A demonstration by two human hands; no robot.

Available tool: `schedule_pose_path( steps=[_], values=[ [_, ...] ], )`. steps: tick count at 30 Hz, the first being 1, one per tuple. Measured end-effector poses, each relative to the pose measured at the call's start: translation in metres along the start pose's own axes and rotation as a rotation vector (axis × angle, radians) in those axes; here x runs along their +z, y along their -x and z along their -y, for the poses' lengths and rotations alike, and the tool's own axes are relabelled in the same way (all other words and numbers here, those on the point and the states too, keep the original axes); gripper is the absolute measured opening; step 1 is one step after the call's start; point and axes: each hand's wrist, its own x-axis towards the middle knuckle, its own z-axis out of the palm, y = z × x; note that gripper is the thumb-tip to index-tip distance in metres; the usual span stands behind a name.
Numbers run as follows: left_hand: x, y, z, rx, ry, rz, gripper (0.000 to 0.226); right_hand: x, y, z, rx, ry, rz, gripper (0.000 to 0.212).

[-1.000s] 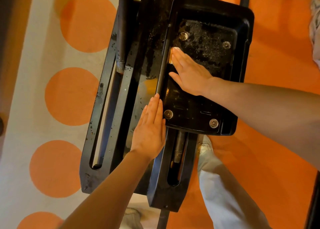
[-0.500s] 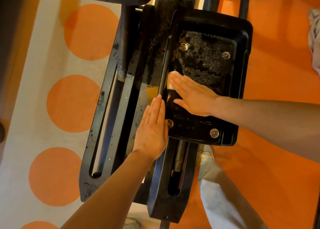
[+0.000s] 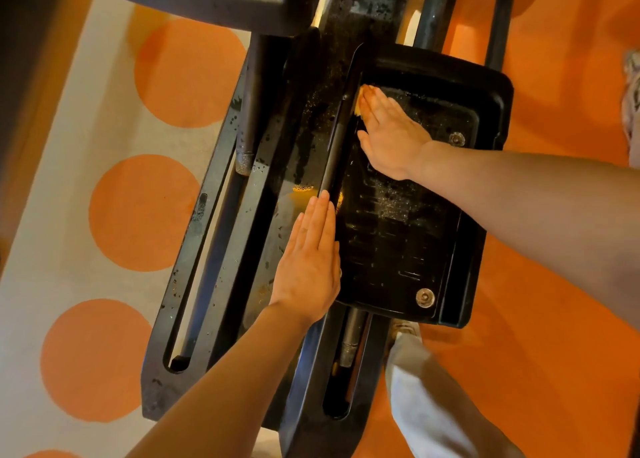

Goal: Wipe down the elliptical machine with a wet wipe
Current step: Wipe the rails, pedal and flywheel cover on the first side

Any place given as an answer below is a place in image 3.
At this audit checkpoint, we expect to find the person's left hand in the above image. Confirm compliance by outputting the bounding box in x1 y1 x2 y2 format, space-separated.
269 190 342 324

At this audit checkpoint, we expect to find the person's right hand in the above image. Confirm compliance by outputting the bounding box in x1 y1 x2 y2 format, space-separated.
356 84 437 182

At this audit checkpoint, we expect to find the person's left forearm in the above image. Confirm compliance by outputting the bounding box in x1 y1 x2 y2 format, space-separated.
126 303 312 458

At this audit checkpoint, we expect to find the person's right forearm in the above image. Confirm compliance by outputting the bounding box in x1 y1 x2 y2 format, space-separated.
410 140 640 329

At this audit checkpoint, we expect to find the black tube with silver end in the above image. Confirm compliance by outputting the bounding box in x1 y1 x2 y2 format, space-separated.
339 307 370 369
234 34 273 177

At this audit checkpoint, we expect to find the black elliptical machine frame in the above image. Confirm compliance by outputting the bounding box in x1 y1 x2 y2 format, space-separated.
140 0 417 458

